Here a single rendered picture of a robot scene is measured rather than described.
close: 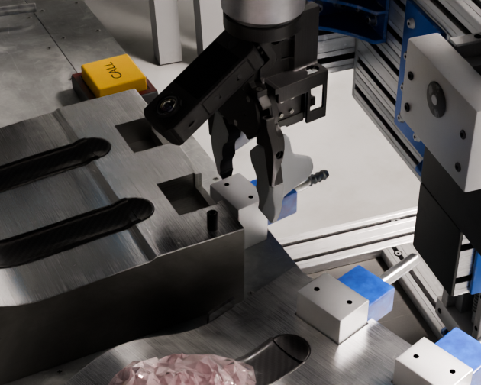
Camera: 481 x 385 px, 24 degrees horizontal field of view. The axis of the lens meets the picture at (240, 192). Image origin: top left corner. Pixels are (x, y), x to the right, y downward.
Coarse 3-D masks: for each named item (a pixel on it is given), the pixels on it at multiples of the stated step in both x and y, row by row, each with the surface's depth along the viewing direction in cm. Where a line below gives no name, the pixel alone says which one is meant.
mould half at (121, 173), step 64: (0, 128) 113; (64, 128) 112; (0, 192) 105; (64, 192) 104; (128, 192) 103; (64, 256) 97; (128, 256) 97; (192, 256) 98; (0, 320) 92; (64, 320) 96; (128, 320) 99; (0, 384) 96
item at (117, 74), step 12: (108, 60) 132; (120, 60) 132; (132, 60) 132; (84, 72) 131; (96, 72) 130; (108, 72) 130; (120, 72) 130; (132, 72) 130; (96, 84) 128; (108, 84) 128; (120, 84) 128; (132, 84) 129; (144, 84) 130; (96, 96) 129
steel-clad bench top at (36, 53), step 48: (0, 0) 152; (48, 0) 152; (0, 48) 142; (48, 48) 142; (96, 48) 142; (0, 96) 133; (48, 96) 133; (192, 144) 125; (144, 336) 101; (48, 384) 97
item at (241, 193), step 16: (240, 176) 111; (320, 176) 115; (224, 192) 109; (240, 192) 109; (256, 192) 109; (240, 208) 107; (256, 208) 109; (288, 208) 112; (256, 224) 110; (256, 240) 111
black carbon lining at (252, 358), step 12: (276, 336) 94; (288, 336) 94; (264, 348) 93; (276, 348) 93; (288, 348) 93; (300, 348) 93; (240, 360) 91; (252, 360) 92; (264, 360) 92; (276, 360) 92; (288, 360) 92; (300, 360) 92; (264, 372) 91; (276, 372) 91; (288, 372) 91; (264, 384) 89
